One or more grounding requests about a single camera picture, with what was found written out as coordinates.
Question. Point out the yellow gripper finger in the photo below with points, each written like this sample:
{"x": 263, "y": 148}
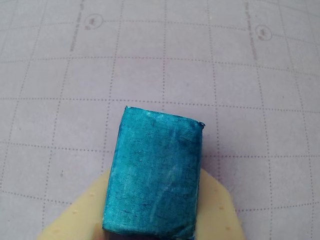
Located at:
{"x": 217, "y": 207}
{"x": 75, "y": 212}

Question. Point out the brown gridded paper mat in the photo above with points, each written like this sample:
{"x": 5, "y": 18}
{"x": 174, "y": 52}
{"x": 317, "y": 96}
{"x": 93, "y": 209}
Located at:
{"x": 75, "y": 75}

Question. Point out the blue rectangular block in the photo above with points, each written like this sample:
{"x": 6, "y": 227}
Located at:
{"x": 155, "y": 175}

